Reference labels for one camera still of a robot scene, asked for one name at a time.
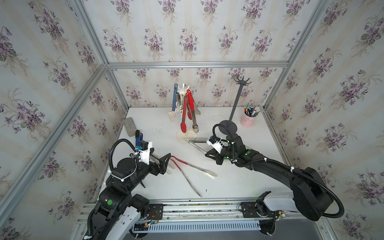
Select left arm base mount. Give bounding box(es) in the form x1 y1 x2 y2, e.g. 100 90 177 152
129 204 164 240

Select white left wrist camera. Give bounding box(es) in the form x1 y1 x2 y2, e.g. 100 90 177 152
136 141 153 166

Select pink pen cup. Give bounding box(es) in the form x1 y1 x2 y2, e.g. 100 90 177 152
240 105 261 128

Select blue handled cream tongs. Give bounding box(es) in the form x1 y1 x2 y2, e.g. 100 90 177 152
168 83 178 122

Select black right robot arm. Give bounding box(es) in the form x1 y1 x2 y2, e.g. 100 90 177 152
205 124 345 221

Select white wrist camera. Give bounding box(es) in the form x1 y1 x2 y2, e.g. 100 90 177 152
136 141 153 166
206 136 229 154

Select steel cream-tipped tongs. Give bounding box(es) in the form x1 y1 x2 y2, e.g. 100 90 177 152
150 155 175 175
185 139 207 155

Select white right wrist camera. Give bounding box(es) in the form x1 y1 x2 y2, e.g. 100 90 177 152
206 136 229 154

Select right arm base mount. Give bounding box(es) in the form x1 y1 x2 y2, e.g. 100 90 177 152
238 201 283 237

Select red handled tongs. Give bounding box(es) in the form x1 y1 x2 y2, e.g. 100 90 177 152
187 90 199 133
171 156 218 198

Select red handled tongs front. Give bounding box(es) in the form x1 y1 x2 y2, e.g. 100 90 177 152
171 156 218 198

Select red steel tongs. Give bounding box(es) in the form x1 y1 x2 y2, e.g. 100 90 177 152
181 95 190 134

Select dark grey utensil rack stand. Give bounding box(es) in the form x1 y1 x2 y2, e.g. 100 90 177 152
219 76 251 135

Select grey stone block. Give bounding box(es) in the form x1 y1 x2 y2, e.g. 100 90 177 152
123 117 138 137

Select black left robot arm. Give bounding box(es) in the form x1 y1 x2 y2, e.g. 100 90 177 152
83 139 171 240

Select white utensil rack stand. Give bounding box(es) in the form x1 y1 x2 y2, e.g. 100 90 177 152
177 84 196 143

